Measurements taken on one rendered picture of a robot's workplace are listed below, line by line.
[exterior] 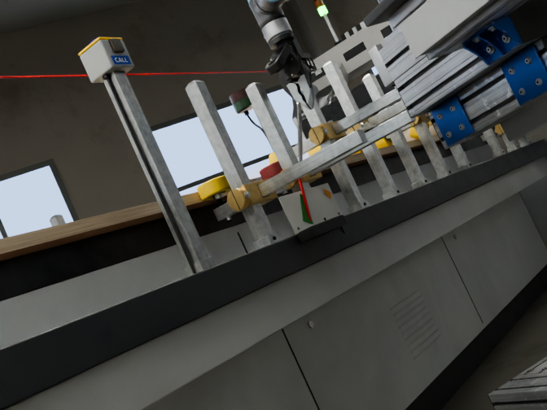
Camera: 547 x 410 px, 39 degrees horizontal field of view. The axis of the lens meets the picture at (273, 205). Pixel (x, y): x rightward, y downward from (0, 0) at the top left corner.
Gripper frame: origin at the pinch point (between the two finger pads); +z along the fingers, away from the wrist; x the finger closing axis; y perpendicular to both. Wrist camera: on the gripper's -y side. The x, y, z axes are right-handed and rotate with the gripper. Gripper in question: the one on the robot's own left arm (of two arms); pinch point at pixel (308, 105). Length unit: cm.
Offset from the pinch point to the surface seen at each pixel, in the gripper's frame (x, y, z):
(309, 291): 7, -26, 44
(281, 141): 6.1, -10.4, 6.6
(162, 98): 302, 339, -144
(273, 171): 13.5, -8.4, 12.1
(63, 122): 345, 262, -150
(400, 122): -23.5, -5.7, 16.7
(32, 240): 21, -85, 13
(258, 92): 6.1, -10.4, -7.5
